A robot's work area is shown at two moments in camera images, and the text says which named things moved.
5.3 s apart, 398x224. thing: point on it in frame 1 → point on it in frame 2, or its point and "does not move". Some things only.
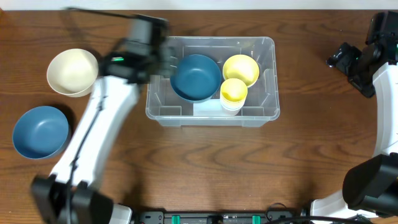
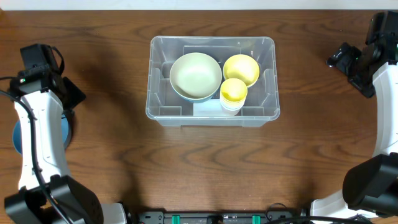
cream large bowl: (73, 72) → (195, 76)
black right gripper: (343, 59) does not move
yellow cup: (234, 90) does not move
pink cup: (231, 113) does not move
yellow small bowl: (241, 66) does not move
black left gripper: (165, 52) → (73, 93)
